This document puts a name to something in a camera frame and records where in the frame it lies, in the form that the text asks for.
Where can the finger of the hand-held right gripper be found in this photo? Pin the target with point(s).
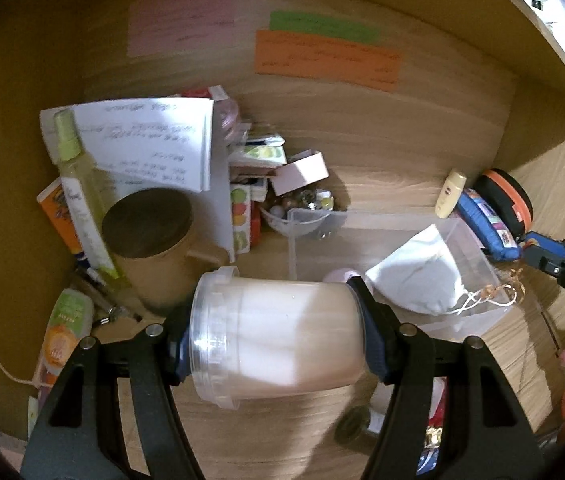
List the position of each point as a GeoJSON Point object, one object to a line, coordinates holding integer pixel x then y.
{"type": "Point", "coordinates": [542, 240]}
{"type": "Point", "coordinates": [547, 262]}

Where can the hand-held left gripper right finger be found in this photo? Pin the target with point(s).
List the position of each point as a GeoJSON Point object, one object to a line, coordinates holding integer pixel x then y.
{"type": "Point", "coordinates": [373, 350]}

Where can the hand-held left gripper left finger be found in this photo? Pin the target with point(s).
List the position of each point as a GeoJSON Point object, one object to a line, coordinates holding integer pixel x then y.
{"type": "Point", "coordinates": [181, 357]}

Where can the clear plastic bin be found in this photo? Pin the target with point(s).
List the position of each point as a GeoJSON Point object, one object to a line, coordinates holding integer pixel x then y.
{"type": "Point", "coordinates": [312, 240]}

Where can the wooden desktop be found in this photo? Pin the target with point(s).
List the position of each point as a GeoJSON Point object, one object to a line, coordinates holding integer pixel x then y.
{"type": "Point", "coordinates": [272, 440]}

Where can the black orange case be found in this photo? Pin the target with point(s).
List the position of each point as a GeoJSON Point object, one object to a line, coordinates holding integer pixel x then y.
{"type": "Point", "coordinates": [509, 200]}

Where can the blue patchwork pouch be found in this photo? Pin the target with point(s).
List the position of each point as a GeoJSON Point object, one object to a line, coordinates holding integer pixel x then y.
{"type": "Point", "coordinates": [487, 225]}

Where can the gold ribbon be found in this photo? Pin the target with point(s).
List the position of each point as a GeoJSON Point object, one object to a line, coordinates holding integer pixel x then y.
{"type": "Point", "coordinates": [497, 290]}

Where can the dark round bottle cap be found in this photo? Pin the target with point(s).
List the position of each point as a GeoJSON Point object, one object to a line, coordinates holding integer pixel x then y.
{"type": "Point", "coordinates": [357, 422]}

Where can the black pen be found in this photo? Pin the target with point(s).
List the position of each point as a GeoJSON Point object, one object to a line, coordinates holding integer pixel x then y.
{"type": "Point", "coordinates": [105, 297]}

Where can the brown lidded mug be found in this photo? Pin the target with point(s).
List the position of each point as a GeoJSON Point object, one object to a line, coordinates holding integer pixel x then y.
{"type": "Point", "coordinates": [152, 260]}

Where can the cream small bottle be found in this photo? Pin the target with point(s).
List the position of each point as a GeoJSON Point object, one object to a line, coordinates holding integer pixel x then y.
{"type": "Point", "coordinates": [450, 195]}

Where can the green orange tube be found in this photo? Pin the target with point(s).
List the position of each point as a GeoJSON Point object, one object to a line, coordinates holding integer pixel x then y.
{"type": "Point", "coordinates": [65, 330]}

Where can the fruit pattern box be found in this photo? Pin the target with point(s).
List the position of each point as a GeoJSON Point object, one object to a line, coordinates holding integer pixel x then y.
{"type": "Point", "coordinates": [240, 217]}

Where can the white handwritten paper sheets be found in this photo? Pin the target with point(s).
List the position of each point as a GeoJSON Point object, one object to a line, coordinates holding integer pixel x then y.
{"type": "Point", "coordinates": [220, 210]}

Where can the clear bowl of beads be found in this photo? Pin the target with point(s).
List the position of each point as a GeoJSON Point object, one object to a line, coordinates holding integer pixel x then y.
{"type": "Point", "coordinates": [287, 207]}

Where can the yellow-green spray bottle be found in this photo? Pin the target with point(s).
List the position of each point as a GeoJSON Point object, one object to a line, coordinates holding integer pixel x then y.
{"type": "Point", "coordinates": [80, 195]}

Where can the orange box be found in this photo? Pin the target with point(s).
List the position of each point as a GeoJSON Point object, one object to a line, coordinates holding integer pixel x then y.
{"type": "Point", "coordinates": [57, 210]}

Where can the small pink box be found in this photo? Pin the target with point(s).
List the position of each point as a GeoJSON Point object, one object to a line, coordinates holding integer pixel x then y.
{"type": "Point", "coordinates": [297, 170]}

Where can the handwritten paper sheet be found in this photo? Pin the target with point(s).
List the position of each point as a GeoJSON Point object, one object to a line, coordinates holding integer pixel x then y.
{"type": "Point", "coordinates": [152, 140]}

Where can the green white box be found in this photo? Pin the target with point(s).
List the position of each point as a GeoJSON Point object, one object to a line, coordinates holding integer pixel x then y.
{"type": "Point", "coordinates": [262, 152]}

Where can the red white packet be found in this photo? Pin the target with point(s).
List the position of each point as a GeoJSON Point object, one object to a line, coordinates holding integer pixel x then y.
{"type": "Point", "coordinates": [202, 95]}

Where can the orange paper note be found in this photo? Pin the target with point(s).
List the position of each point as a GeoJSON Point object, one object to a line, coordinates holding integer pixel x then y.
{"type": "Point", "coordinates": [327, 62]}

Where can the green paper note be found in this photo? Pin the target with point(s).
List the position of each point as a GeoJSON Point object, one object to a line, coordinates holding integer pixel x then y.
{"type": "Point", "coordinates": [322, 26]}

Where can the pink paper note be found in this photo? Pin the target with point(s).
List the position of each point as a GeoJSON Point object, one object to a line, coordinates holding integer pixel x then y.
{"type": "Point", "coordinates": [182, 27]}

